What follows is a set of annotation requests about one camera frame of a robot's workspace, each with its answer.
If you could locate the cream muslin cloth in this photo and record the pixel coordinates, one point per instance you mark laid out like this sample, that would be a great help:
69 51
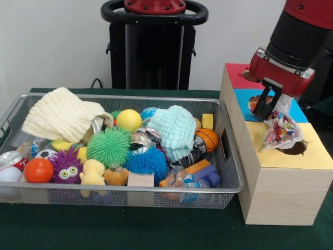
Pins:
62 114

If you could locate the white baseball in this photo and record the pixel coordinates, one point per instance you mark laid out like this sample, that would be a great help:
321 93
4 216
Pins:
10 174

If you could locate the orange smooth ball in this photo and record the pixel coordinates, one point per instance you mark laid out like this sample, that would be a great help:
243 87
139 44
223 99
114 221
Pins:
38 170

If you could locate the wooden three-hole box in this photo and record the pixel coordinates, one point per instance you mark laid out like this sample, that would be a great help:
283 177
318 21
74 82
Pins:
281 198

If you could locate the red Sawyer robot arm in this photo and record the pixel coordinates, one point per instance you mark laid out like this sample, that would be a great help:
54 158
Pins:
299 34

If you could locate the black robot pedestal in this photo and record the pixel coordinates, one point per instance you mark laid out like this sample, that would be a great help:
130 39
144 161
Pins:
153 52

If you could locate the white printed cloth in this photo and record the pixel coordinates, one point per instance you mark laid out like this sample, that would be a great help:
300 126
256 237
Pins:
284 104

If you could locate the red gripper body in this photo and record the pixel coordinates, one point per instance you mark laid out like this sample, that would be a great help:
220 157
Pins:
283 75

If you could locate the yellow smooth ball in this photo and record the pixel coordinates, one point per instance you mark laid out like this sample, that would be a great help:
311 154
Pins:
128 119

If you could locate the light blue fluffy cloth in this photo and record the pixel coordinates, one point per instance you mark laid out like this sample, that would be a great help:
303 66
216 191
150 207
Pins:
174 130

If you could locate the orange toy basketball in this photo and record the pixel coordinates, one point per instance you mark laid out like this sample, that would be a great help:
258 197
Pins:
206 140

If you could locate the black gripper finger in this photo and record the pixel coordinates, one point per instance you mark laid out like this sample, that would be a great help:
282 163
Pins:
273 106
260 108

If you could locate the silver mesh bin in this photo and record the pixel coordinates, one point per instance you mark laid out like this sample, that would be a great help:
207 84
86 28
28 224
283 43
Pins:
65 199

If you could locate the blue spiky rubber ball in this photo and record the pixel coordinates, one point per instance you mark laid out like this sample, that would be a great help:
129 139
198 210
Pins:
145 164

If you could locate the green spiky rubber ball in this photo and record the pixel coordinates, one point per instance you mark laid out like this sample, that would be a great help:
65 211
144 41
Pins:
108 147

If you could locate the purple spiky monster toy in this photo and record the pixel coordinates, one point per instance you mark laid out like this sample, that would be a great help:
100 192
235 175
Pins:
66 166

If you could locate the red robot base mount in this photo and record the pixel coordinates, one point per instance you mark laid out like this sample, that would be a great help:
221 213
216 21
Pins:
156 6

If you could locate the dark green table cloth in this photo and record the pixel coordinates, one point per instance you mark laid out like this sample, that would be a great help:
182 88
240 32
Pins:
130 229
325 109

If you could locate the yellow plush duck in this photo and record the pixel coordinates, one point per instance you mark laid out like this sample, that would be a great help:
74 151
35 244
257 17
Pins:
92 173

